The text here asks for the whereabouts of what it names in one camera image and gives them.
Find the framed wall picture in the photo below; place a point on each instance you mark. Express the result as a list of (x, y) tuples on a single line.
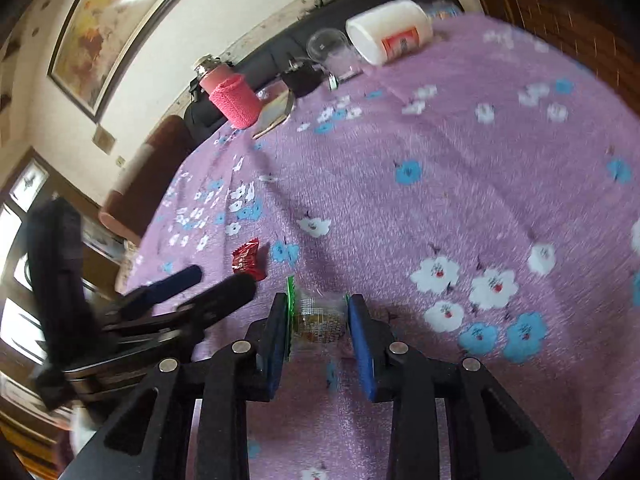
[(115, 30)]

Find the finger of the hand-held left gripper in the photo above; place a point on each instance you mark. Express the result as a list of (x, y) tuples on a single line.
[(165, 287), (220, 297)]

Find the brown upholstered chair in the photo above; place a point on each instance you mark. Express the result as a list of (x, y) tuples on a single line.
[(145, 180)]

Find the clear plastic cup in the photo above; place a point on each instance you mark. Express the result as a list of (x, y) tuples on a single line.
[(330, 47)]

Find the wooden frame window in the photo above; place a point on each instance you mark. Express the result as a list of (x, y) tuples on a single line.
[(15, 320)]

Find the clear green-edged snack packet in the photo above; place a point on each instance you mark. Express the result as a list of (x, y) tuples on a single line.
[(317, 322)]

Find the small wall plaque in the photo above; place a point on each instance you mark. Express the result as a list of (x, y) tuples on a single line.
[(105, 140)]

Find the pink knit-sleeved bottle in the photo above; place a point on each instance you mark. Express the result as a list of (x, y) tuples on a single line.
[(232, 97)]

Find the wooden cabinet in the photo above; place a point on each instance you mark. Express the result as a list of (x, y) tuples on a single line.
[(550, 15)]

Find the purple floral tablecloth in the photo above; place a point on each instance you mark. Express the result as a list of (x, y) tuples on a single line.
[(400, 185)]

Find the small red candy packet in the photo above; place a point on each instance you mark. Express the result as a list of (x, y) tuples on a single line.
[(247, 257)]

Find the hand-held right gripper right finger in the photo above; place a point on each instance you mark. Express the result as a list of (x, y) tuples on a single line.
[(362, 347)]

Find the white plastic jar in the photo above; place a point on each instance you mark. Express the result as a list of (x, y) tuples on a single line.
[(390, 25)]

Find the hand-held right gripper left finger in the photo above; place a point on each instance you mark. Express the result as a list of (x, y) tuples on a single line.
[(275, 345)]

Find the black sofa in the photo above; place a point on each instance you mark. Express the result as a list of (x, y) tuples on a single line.
[(270, 55)]

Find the black cup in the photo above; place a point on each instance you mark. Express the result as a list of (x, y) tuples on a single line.
[(302, 80)]

